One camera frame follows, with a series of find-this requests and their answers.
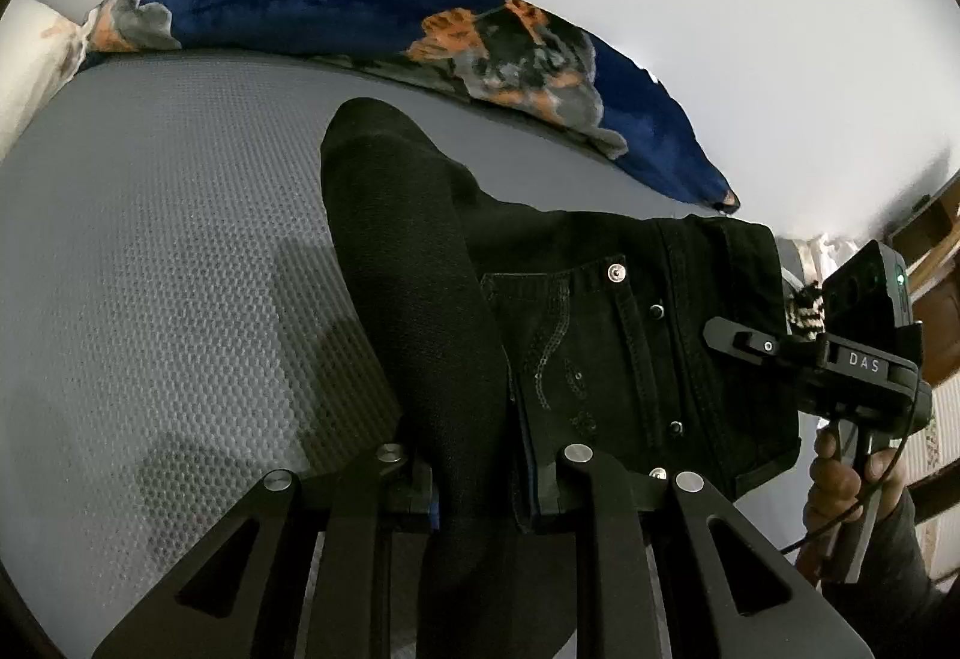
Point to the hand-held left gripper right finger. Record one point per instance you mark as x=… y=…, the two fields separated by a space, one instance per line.
x=531 y=483

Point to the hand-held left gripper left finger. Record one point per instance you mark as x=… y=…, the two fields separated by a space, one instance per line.
x=433 y=507

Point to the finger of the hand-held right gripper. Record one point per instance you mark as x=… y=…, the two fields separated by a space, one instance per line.
x=750 y=340

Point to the black pants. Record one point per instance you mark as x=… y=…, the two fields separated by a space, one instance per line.
x=570 y=344

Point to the person's right forearm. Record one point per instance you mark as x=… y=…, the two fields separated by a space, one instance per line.
x=900 y=591

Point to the person's right hand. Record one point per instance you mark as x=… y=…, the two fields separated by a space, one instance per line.
x=836 y=479

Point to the black and white patterned cloth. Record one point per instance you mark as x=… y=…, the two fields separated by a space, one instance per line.
x=806 y=313

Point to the wooden furniture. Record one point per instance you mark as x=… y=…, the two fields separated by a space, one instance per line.
x=934 y=232

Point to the grey textured mattress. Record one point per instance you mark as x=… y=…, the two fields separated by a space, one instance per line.
x=165 y=254

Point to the blue patterned pillow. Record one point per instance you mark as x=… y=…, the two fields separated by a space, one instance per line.
x=300 y=7

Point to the white printed pillow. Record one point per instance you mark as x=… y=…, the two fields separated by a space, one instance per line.
x=34 y=67

